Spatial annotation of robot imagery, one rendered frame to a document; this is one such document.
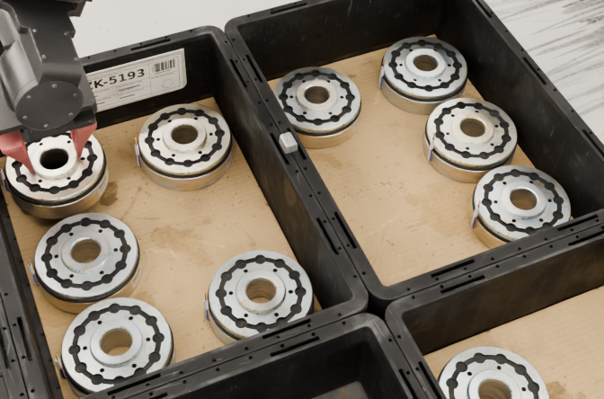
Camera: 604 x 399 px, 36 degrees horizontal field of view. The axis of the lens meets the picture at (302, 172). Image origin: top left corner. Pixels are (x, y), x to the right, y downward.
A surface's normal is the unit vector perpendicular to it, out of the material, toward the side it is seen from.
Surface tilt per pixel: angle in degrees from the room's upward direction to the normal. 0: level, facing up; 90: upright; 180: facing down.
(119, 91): 90
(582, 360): 0
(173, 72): 90
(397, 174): 0
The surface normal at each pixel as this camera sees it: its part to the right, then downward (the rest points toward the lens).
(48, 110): 0.43, 0.71
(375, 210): 0.04, -0.63
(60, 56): 0.48, -0.64
